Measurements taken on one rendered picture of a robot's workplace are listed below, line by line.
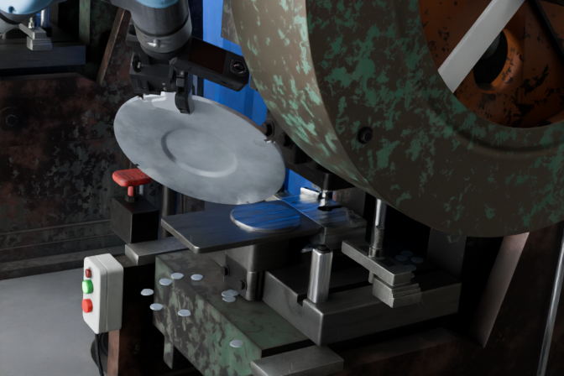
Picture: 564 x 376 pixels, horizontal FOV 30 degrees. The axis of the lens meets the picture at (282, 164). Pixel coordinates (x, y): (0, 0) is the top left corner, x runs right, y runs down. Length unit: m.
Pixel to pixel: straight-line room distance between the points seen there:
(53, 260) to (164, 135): 1.79
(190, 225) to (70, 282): 1.59
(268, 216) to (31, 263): 1.67
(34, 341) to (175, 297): 1.13
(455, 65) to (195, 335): 0.78
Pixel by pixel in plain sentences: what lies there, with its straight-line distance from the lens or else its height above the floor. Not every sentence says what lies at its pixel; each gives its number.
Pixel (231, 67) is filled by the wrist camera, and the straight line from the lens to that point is 1.47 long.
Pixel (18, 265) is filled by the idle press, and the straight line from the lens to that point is 3.41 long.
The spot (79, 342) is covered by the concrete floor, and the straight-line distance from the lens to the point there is 3.03.
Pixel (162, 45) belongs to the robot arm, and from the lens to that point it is 1.40.
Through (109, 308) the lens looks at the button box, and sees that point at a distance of 2.02.
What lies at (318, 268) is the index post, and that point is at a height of 0.77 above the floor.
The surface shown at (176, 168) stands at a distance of 1.76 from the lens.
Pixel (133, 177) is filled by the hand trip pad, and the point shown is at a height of 0.76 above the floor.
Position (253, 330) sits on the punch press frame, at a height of 0.65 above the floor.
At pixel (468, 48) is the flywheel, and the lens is 1.39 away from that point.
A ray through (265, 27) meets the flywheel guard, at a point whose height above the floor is 1.22.
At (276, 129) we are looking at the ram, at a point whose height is 0.94.
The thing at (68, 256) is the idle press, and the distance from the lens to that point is 3.47.
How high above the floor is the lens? 1.48
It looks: 19 degrees down
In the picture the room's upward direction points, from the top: 5 degrees clockwise
